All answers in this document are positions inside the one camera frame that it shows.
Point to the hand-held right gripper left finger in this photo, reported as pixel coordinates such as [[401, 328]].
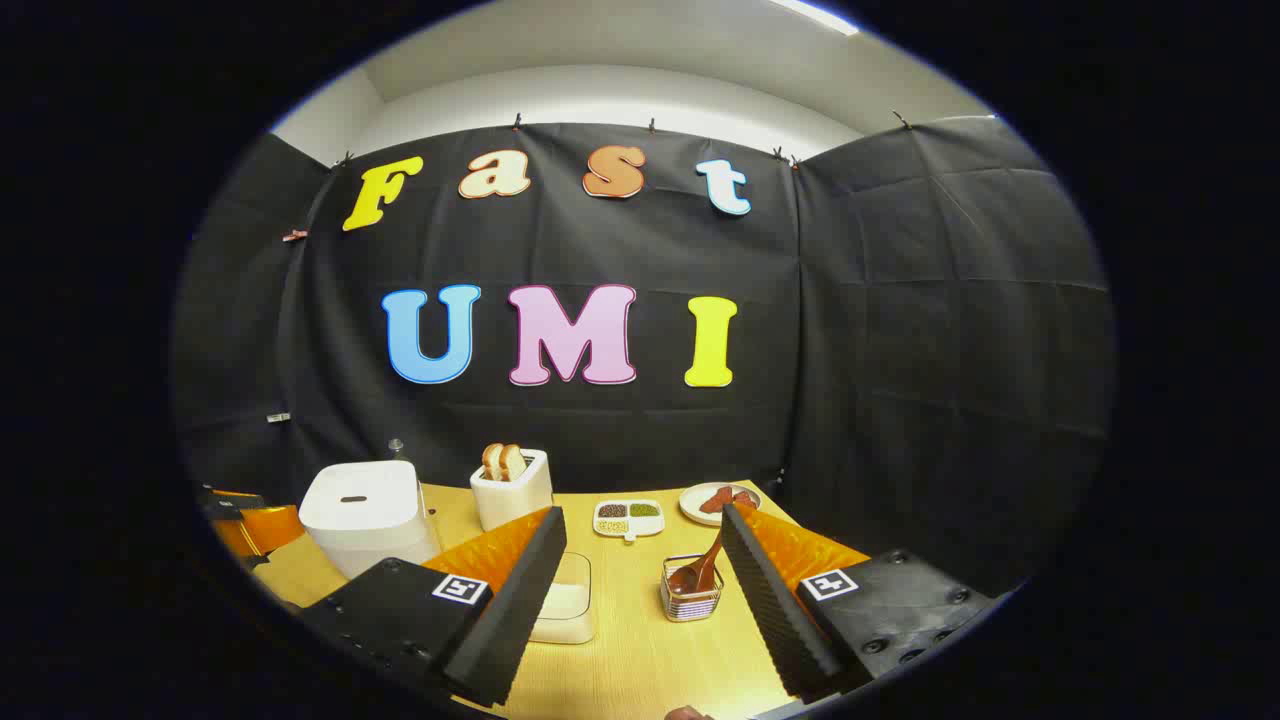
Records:
[[520, 600]]

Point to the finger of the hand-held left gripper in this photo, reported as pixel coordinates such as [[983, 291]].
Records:
[[272, 528], [232, 505]]

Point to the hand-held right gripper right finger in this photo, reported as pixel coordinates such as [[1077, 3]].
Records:
[[770, 610]]

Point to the clear box of white rice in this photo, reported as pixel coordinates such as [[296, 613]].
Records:
[[565, 610]]

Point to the wooden spoon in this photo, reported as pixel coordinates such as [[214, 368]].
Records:
[[692, 575]]

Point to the white rice cooker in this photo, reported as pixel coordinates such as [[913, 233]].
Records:
[[360, 520]]

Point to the white toaster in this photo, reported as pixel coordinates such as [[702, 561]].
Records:
[[510, 502]]

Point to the red meat piece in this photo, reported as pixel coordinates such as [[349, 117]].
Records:
[[716, 501], [745, 497]]

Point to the small white plate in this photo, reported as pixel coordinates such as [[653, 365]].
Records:
[[692, 508]]

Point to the white divided condiment dish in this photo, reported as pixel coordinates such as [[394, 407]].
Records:
[[628, 517]]

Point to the toasted bread slice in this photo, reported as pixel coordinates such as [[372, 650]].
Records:
[[491, 462], [513, 462]]

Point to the black backdrop cloth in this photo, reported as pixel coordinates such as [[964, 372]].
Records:
[[600, 240]]

